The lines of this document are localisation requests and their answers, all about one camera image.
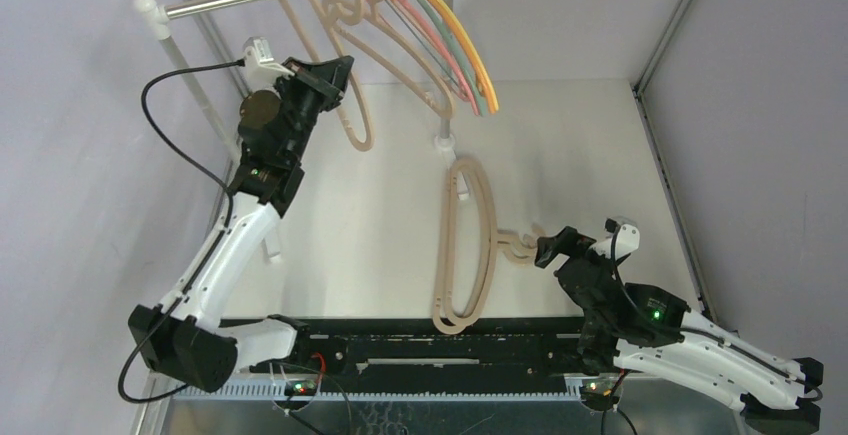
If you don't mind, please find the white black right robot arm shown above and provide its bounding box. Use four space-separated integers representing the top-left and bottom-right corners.
534 219 824 434

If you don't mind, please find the pink wire hanger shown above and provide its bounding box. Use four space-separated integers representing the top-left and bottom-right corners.
364 0 499 120

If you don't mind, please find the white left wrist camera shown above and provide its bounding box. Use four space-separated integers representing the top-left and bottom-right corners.
243 37 294 89

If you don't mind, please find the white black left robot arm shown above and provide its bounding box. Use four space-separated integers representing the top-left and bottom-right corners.
118 55 355 403

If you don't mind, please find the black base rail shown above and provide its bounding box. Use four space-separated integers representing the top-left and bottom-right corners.
233 316 621 399

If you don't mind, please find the aluminium frame rail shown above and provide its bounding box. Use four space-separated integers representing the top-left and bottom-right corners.
132 332 753 435

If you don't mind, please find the black right camera cable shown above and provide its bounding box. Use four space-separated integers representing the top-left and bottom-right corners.
608 223 687 337

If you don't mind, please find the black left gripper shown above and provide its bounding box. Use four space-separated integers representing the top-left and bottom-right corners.
272 58 352 164

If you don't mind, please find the orange wire hanger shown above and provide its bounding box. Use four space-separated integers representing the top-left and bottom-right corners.
404 0 500 114

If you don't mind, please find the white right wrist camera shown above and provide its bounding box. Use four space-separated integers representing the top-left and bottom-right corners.
590 216 641 262

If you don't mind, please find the left rack post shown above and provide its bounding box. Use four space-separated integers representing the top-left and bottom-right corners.
131 0 286 266

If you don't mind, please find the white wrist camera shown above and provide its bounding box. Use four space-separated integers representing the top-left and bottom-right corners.
590 216 641 262
243 37 294 89

